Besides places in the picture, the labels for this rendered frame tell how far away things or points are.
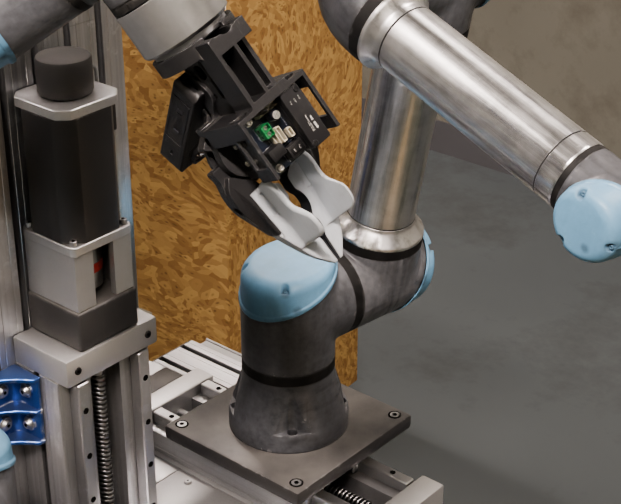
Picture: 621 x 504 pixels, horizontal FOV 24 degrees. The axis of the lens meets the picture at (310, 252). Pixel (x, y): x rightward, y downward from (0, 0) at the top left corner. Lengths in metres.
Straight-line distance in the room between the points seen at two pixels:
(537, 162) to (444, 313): 2.86
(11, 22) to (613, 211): 0.55
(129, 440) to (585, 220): 0.66
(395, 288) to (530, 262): 2.73
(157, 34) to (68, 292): 0.56
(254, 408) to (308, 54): 1.49
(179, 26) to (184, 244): 2.12
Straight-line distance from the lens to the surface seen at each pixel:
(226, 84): 1.07
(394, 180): 1.73
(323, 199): 1.15
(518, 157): 1.38
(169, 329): 3.31
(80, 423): 1.64
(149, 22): 1.07
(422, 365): 3.96
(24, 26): 1.09
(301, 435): 1.78
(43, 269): 1.60
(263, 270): 1.73
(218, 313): 3.18
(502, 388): 3.89
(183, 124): 1.14
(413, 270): 1.82
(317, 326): 1.73
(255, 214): 1.13
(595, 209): 1.32
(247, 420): 1.80
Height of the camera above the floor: 2.07
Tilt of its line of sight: 27 degrees down
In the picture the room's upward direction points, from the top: straight up
